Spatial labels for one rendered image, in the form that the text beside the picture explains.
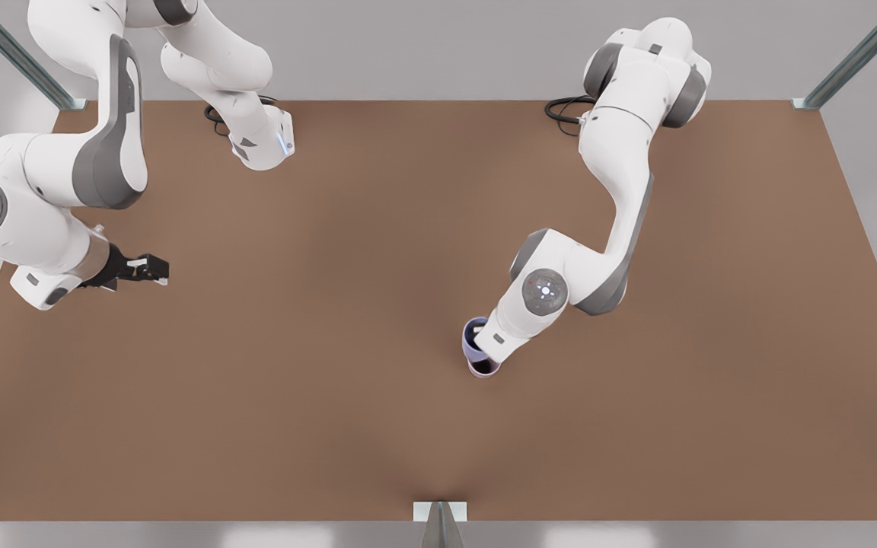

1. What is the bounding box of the purple cup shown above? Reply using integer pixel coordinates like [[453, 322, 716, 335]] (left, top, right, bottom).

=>
[[461, 317, 491, 368]]

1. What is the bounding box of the silver frame post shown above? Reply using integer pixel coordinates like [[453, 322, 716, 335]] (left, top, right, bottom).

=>
[[791, 0, 877, 112], [413, 500, 469, 548], [0, 0, 88, 113]]

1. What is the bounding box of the black cable loop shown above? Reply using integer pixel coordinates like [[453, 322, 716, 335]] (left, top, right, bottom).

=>
[[544, 95, 599, 139], [203, 94, 279, 139]]

